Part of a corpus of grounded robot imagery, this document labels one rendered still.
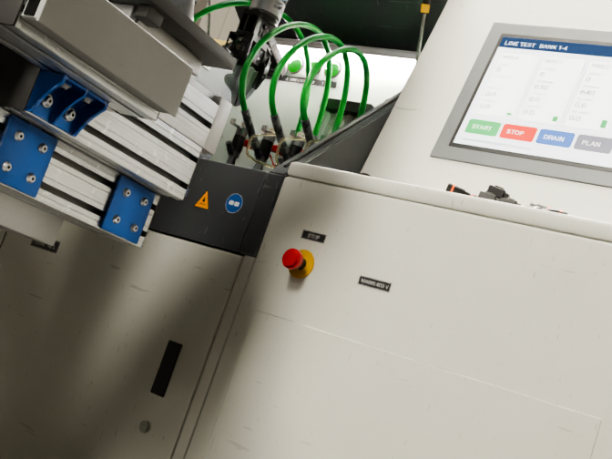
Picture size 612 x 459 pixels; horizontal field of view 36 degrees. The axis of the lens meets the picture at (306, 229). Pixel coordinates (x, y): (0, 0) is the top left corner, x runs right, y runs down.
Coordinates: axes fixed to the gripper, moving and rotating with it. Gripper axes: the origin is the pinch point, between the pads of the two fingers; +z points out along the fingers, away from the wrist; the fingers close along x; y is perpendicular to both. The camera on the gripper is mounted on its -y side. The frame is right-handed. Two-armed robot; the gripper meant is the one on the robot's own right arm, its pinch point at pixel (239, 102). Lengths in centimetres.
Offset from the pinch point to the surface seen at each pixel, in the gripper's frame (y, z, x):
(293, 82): -32.3, -18.6, -12.6
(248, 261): 22, 37, 34
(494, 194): 11, 13, 71
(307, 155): 14.8, 13.3, 33.6
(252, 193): 21.7, 24.3, 29.7
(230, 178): 21.7, 22.4, 23.6
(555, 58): -9, -22, 65
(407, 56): -29.3, -27.9, 20.1
